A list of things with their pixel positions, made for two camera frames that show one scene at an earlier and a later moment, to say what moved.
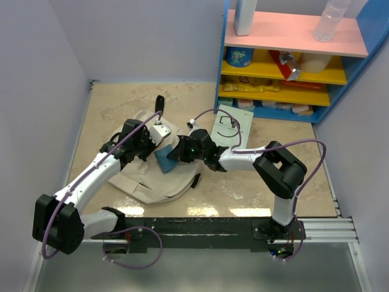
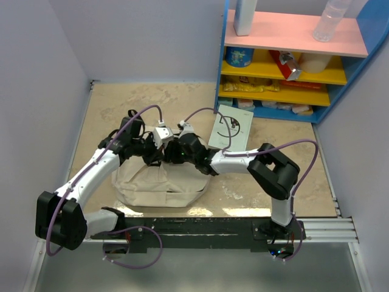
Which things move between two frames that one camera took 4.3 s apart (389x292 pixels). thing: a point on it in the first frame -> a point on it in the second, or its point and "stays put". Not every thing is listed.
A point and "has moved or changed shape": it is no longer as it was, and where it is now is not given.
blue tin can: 239,56 stays put
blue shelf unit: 280,71 stays put
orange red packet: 298,84 stays put
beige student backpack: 145,179 has moved or changed shape
